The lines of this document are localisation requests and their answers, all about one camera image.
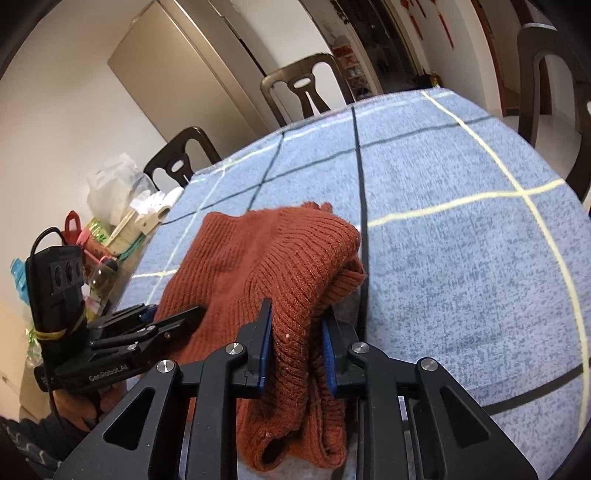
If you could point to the dark wooden chair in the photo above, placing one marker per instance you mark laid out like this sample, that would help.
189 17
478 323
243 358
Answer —
554 84
300 79
173 159

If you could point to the white plastic bag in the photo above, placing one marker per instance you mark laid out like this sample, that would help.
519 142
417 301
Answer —
113 186

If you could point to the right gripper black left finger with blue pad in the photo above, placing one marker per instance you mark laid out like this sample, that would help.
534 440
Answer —
179 421

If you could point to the glass jar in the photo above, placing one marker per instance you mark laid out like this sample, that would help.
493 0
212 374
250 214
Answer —
102 280

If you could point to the rust red knit sweater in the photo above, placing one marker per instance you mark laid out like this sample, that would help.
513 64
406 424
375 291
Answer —
304 260

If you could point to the blue water jug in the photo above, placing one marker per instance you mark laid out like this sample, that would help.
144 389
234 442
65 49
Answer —
18 272

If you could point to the person's left hand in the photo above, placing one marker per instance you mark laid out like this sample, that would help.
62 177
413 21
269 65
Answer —
81 412

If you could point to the blue checked table cloth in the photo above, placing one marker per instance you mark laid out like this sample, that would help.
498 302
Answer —
479 253

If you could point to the dark wooden chair left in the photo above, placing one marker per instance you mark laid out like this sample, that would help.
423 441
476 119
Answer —
173 159

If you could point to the dark wooden chair middle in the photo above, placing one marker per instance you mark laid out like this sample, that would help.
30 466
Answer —
300 79

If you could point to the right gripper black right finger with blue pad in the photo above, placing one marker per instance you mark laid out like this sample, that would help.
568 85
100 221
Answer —
413 420

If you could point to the white tissue box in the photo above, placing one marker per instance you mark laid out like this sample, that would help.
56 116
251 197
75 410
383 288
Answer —
152 208

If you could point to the red chinese knot decoration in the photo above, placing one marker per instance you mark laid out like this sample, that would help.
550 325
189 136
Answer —
419 17

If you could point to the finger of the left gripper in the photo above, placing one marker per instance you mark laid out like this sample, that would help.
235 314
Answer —
151 339
130 318

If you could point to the dark wooden chair right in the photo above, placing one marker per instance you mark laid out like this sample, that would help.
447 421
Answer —
554 84

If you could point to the red handled bag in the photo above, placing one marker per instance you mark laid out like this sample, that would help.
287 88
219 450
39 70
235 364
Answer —
72 228

